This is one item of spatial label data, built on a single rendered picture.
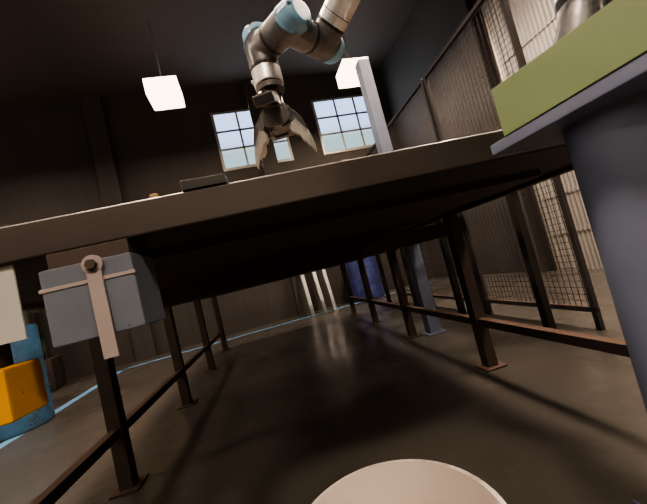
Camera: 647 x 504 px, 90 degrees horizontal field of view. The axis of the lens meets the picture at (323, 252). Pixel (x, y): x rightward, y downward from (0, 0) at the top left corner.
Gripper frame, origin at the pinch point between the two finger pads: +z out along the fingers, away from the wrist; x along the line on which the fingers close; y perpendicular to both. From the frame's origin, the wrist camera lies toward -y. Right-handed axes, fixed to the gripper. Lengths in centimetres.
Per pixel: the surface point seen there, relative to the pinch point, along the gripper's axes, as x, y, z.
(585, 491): -52, 18, 101
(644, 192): -51, -28, 29
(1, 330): 44, -34, 25
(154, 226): 19.5, -27.4, 14.1
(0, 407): 43, -37, 36
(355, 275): 23, 517, 52
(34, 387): 44, -31, 35
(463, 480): -19, -23, 65
